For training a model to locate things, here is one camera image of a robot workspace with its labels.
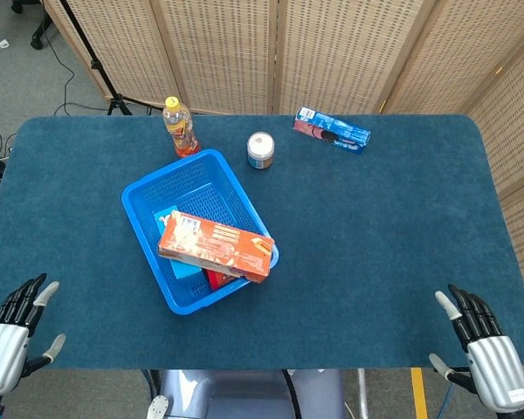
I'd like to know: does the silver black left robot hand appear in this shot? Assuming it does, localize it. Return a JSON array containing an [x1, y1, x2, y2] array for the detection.
[[0, 272, 66, 396]]

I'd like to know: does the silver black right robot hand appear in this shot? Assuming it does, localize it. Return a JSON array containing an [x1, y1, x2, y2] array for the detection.
[[428, 284, 524, 414]]

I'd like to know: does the light blue cardboard box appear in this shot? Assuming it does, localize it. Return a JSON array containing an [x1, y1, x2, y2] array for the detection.
[[152, 209, 203, 281]]

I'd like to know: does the red instant noodle cup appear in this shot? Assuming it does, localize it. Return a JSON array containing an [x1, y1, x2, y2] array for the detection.
[[203, 268, 245, 291]]

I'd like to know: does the orange cracker box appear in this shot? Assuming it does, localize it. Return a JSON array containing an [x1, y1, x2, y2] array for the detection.
[[157, 209, 276, 285]]

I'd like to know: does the blue cookie package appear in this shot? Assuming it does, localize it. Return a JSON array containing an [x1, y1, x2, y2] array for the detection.
[[293, 106, 373, 155]]

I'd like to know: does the silver table leg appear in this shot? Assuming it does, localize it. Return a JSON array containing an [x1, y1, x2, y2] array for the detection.
[[356, 368, 370, 419]]

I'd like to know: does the teal table mat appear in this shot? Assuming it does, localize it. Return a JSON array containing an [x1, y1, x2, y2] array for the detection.
[[0, 113, 524, 371]]

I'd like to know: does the grey robot torso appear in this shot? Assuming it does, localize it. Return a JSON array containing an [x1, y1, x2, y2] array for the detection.
[[146, 368, 348, 419]]

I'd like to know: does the blue perforated plastic basket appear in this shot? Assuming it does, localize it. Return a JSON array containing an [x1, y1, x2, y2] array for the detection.
[[121, 148, 280, 316]]

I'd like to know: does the iced tea bottle yellow cap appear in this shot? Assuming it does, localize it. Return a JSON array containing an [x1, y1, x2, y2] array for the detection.
[[162, 96, 202, 159]]

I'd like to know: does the black tripod stand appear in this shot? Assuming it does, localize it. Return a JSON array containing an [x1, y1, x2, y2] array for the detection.
[[59, 0, 154, 117]]

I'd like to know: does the black office chair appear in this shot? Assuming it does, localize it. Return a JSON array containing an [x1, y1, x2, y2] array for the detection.
[[10, 0, 56, 50]]

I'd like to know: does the glass jar white lid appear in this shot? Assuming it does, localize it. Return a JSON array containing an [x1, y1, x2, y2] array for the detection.
[[246, 132, 275, 170]]

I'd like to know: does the wicker folding screen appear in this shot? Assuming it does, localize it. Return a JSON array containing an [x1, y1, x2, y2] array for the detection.
[[43, 0, 524, 302]]

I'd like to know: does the black floor cable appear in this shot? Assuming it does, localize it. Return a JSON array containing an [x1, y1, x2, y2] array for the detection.
[[38, 25, 114, 117]]

